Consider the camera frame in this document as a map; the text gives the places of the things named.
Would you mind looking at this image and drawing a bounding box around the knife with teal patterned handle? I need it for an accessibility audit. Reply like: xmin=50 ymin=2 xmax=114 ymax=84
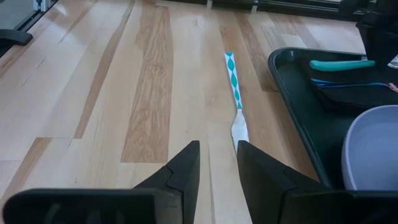
xmin=224 ymin=52 xmax=250 ymax=153

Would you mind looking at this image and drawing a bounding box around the black napkin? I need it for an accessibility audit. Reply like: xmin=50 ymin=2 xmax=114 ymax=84
xmin=300 ymin=55 xmax=398 ymax=110

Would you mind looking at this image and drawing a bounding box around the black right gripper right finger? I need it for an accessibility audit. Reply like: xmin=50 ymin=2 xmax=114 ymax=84
xmin=236 ymin=139 xmax=398 ymax=224

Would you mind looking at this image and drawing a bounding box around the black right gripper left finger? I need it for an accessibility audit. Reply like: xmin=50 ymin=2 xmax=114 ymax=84
xmin=2 ymin=139 xmax=201 ymax=224

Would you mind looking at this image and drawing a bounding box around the dark green tray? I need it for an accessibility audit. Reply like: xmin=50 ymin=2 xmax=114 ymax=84
xmin=267 ymin=47 xmax=398 ymax=191

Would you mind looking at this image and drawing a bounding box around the lavender plate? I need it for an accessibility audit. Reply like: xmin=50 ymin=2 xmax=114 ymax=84
xmin=341 ymin=105 xmax=398 ymax=191

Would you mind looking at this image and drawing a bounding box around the spoon with teal handle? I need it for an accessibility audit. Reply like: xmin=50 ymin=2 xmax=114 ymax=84
xmin=310 ymin=55 xmax=398 ymax=72

